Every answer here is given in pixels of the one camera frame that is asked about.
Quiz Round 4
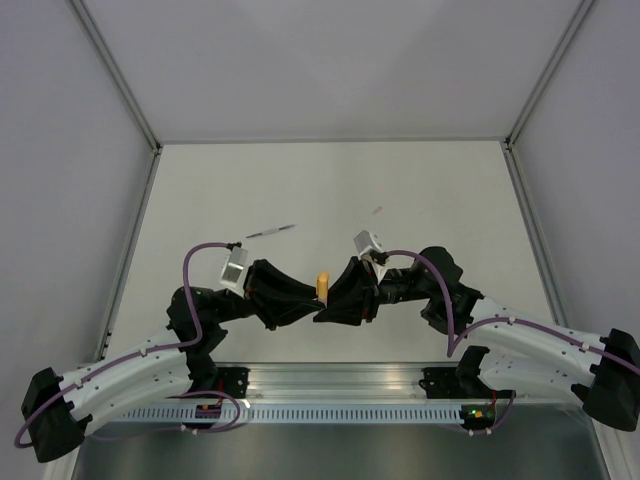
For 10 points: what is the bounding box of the aluminium mounting rail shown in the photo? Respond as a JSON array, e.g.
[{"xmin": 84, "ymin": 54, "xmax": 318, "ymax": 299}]
[{"xmin": 94, "ymin": 362, "xmax": 614, "ymax": 401}]

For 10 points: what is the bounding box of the right aluminium frame post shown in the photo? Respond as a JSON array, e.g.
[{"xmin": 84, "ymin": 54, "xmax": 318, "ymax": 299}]
[{"xmin": 503, "ymin": 0, "xmax": 598, "ymax": 150}]

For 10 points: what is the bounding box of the orange highlighter cap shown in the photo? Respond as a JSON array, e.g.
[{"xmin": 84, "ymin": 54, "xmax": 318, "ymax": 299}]
[{"xmin": 316, "ymin": 272, "xmax": 330, "ymax": 299}]

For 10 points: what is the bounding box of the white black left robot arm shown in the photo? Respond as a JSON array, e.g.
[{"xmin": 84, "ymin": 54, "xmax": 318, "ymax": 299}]
[{"xmin": 14, "ymin": 260, "xmax": 329, "ymax": 463}]

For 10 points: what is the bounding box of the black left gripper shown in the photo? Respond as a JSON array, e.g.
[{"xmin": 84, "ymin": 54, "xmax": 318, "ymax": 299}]
[{"xmin": 212, "ymin": 259, "xmax": 328, "ymax": 331}]

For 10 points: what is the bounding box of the aluminium frame post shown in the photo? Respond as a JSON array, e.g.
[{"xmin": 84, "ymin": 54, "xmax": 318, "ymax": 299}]
[
  {"xmin": 66, "ymin": 0, "xmax": 162, "ymax": 154},
  {"xmin": 503, "ymin": 0, "xmax": 598, "ymax": 150}
]

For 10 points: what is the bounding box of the left aluminium frame post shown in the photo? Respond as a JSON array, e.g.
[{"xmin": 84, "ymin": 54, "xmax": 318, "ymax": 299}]
[{"xmin": 66, "ymin": 0, "xmax": 162, "ymax": 154}]

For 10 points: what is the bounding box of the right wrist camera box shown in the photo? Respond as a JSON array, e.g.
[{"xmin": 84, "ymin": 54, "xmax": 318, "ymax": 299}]
[{"xmin": 354, "ymin": 230, "xmax": 384, "ymax": 259}]

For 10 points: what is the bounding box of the white slotted cable duct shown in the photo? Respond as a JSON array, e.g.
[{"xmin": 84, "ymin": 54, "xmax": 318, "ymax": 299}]
[{"xmin": 116, "ymin": 402, "xmax": 463, "ymax": 425}]

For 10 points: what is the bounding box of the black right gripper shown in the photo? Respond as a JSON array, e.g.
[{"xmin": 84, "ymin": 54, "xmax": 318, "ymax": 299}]
[{"xmin": 313, "ymin": 256, "xmax": 434, "ymax": 327}]

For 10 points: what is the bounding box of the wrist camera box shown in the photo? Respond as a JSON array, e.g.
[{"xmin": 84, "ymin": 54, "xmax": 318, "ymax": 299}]
[
  {"xmin": 219, "ymin": 244, "xmax": 248, "ymax": 294},
  {"xmin": 354, "ymin": 230, "xmax": 384, "ymax": 259}
]

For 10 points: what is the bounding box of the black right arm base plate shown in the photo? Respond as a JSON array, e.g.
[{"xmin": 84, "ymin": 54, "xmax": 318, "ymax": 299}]
[{"xmin": 418, "ymin": 366, "xmax": 513, "ymax": 400}]

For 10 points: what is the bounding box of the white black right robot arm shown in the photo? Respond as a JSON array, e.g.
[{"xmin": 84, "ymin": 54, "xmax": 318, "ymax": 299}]
[{"xmin": 315, "ymin": 247, "xmax": 639, "ymax": 432}]

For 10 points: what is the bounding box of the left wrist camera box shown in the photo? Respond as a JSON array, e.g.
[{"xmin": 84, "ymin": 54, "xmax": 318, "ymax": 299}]
[{"xmin": 219, "ymin": 244, "xmax": 248, "ymax": 294}]

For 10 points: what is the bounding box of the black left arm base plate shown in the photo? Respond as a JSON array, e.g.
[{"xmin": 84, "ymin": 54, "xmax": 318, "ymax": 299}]
[{"xmin": 164, "ymin": 366, "xmax": 250, "ymax": 401}]

